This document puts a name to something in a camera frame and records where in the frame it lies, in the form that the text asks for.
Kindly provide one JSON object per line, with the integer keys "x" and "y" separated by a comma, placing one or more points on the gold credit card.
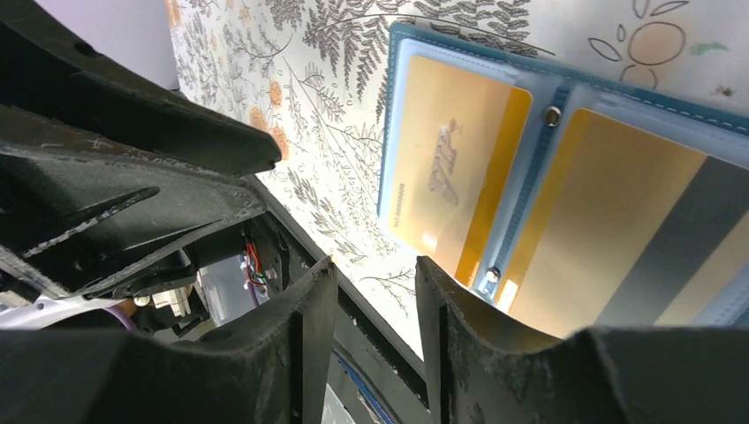
{"x": 456, "y": 139}
{"x": 633, "y": 227}

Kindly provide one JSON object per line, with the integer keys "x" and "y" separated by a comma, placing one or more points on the floral table mat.
{"x": 312, "y": 74}

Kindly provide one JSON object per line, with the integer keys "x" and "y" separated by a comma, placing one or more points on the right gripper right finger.
{"x": 483, "y": 366}

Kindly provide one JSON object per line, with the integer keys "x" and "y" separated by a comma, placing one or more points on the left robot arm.
{"x": 23, "y": 307}

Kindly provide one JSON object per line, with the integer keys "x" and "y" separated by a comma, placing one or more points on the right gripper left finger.
{"x": 270, "y": 365}

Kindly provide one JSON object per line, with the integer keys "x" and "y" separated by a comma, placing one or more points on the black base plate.
{"x": 374, "y": 377}

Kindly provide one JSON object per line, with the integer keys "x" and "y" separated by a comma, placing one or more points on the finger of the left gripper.
{"x": 77, "y": 222}
{"x": 48, "y": 70}

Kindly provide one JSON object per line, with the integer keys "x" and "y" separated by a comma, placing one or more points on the blue card holder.
{"x": 558, "y": 92}

